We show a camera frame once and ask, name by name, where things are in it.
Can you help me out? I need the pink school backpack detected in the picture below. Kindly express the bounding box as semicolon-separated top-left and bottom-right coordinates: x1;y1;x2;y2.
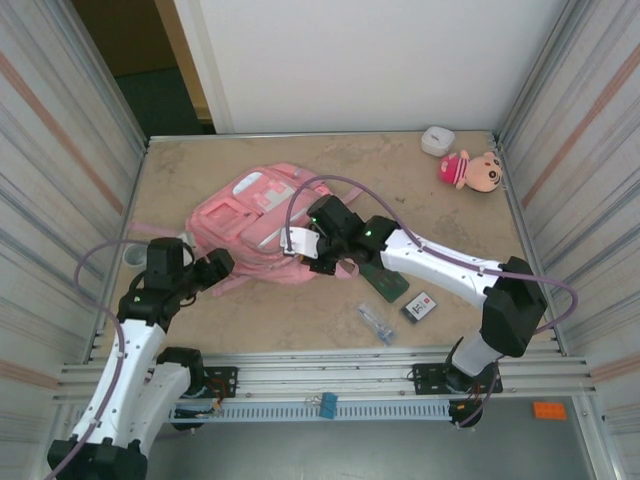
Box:
130;162;362;301

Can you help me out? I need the orange toy brick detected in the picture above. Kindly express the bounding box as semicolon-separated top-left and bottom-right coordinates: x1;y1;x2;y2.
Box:
532;401;568;421

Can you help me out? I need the clear plastic pen pack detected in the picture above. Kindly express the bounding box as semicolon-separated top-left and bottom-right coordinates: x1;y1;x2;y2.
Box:
356;299;399;348

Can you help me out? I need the aluminium rail frame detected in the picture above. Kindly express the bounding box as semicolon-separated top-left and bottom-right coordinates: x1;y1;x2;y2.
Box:
54;349;599;402

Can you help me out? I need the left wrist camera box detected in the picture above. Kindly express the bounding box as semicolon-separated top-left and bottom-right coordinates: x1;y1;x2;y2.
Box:
279;225;319;259

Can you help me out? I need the blue binder clip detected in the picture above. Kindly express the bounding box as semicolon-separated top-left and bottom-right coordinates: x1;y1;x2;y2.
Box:
305;392;340;420

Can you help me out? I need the small white case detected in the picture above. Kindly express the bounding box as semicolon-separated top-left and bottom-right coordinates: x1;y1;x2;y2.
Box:
420;126;455;157

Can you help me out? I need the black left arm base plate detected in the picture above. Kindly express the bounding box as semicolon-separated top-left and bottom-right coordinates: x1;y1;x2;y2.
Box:
199;366;239;400

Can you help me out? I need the black white card pack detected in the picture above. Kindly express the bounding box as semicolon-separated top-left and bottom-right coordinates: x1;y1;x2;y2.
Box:
399;291;438;327

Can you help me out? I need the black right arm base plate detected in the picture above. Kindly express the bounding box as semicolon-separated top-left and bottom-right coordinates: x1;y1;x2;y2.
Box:
410;363;503;397

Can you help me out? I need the plush doll pink outfit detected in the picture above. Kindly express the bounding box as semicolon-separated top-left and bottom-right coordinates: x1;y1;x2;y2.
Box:
438;148;503;195

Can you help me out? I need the slotted grey cable duct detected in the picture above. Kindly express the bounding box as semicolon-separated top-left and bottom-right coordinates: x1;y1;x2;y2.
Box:
164;402;451;424

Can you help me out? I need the green pencil case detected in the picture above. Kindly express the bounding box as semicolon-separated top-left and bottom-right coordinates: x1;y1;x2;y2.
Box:
359;259;411;304

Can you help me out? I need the grey plastic cup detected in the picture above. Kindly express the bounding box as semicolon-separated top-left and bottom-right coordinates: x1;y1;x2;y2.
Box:
123;244;149;272

